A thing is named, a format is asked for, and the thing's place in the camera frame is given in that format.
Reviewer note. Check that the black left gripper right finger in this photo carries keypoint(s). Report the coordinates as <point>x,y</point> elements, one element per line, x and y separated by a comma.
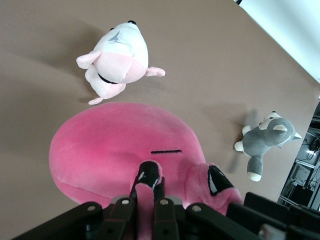
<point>170,220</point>

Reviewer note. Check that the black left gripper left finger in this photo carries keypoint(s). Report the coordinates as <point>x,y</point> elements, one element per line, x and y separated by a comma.
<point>100,222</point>

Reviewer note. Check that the pink round plush toy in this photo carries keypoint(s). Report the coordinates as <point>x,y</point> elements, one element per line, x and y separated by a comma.
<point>112,150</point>

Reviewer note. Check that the grey white husky plush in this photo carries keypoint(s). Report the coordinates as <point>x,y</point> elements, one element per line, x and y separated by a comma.
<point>265,135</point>

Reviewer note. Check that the metal equipment rack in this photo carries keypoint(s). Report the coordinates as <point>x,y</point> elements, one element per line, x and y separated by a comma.
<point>305,175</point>

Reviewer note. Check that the white pink plush dog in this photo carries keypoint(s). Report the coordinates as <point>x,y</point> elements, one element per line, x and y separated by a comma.
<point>117,57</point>

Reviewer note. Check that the large table cover sheet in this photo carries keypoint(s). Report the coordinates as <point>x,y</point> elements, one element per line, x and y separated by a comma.
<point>200,50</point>

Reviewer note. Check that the white panel along table edge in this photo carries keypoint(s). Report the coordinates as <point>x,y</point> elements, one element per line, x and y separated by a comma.
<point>295,25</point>

